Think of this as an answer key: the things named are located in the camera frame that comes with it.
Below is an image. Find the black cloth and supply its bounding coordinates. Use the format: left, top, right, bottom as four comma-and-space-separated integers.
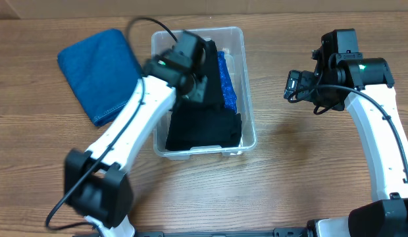
165, 108, 242, 151
174, 40, 224, 111

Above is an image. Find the blue sparkly cloth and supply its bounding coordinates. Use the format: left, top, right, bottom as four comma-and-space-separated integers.
217, 51, 237, 113

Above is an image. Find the blue denim cloth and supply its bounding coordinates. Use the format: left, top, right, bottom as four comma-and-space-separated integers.
57, 29, 141, 126

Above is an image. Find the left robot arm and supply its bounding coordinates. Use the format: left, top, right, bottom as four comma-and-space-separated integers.
56, 31, 207, 236

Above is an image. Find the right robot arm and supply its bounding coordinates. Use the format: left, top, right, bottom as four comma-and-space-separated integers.
284, 29, 408, 236

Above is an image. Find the clear plastic storage bin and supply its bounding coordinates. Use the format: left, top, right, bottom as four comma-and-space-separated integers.
153, 26, 257, 160

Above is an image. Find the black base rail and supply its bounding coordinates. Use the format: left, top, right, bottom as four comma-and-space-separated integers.
74, 226, 366, 237

